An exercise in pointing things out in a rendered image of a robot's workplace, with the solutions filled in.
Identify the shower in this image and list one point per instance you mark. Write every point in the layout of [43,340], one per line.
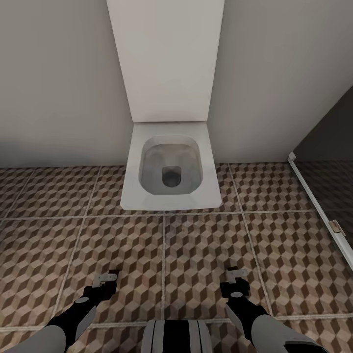
[342,243]

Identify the mousetrap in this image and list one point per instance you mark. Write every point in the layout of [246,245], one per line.
[235,268]
[112,272]

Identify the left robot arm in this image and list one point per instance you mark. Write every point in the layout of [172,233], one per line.
[62,331]

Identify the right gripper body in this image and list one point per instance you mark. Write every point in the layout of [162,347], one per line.
[226,287]

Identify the robot trunk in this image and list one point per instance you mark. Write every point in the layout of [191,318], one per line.
[176,336]

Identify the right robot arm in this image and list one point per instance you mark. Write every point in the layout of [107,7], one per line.
[266,333]

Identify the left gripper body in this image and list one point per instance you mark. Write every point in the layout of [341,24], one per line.
[104,292]

